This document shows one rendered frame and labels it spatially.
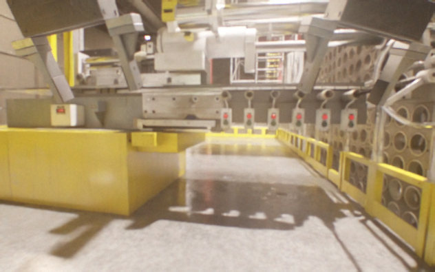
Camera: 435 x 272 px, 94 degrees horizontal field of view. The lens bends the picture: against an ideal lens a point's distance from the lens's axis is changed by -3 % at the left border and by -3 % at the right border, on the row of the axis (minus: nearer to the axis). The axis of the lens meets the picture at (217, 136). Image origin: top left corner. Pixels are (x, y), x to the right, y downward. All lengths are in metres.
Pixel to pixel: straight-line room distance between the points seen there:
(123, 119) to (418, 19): 1.96
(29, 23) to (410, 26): 0.52
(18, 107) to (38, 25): 2.54
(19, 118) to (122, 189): 1.60
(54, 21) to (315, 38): 0.36
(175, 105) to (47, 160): 1.06
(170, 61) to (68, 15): 1.49
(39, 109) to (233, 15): 2.05
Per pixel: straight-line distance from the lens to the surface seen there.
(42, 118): 2.69
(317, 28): 0.34
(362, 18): 0.36
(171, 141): 1.56
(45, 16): 0.39
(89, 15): 0.36
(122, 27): 0.34
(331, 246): 1.43
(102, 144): 1.69
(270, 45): 1.93
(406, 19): 0.41
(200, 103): 1.73
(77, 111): 2.25
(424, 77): 1.10
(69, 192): 1.96
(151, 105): 1.89
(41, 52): 0.43
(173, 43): 1.96
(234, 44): 1.87
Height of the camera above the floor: 0.69
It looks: 5 degrees down
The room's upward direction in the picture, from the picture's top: 1 degrees clockwise
